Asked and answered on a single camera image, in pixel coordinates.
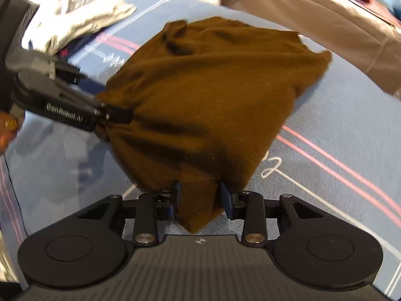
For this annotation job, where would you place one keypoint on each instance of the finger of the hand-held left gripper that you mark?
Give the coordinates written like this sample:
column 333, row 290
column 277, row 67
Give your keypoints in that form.
column 116, row 115

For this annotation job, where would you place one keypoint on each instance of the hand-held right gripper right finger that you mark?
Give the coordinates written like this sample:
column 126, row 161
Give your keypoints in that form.
column 225, row 199

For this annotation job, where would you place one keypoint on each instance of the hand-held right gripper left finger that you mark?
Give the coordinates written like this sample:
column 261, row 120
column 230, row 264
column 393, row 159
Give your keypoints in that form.
column 178, row 199

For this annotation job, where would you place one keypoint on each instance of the brown knit cloth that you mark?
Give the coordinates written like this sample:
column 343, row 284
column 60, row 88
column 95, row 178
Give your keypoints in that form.
column 203, row 100

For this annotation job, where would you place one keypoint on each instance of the person's left hand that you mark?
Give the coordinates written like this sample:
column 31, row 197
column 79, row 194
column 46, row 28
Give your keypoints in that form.
column 7, row 124

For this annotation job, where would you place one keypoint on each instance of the grey white cloth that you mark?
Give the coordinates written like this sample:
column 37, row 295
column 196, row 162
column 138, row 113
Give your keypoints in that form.
column 84, row 9

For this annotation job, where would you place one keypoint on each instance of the beige blanket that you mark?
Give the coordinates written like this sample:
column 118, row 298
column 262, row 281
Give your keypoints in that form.
column 313, row 22

